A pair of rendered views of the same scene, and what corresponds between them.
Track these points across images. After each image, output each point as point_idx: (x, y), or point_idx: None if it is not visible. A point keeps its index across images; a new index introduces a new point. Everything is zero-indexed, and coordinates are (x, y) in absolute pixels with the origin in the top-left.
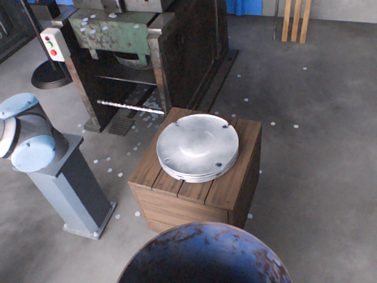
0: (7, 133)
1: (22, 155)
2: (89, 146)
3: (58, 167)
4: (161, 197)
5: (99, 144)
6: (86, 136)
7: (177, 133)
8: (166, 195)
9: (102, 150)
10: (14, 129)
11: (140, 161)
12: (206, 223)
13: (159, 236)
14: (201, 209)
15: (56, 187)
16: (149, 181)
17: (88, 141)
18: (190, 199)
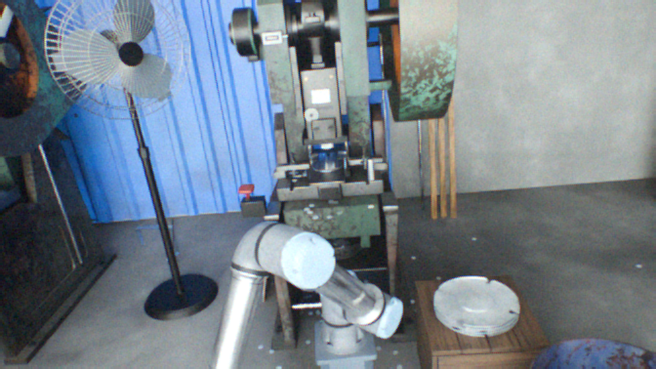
0: (377, 295)
1: (390, 315)
2: (292, 366)
3: (371, 347)
4: (471, 360)
5: (304, 360)
6: (280, 356)
7: (449, 298)
8: (477, 353)
9: (312, 365)
10: (380, 291)
11: (429, 332)
12: (561, 343)
13: (534, 362)
14: (515, 358)
15: None
16: (454, 345)
17: (286, 360)
18: (506, 348)
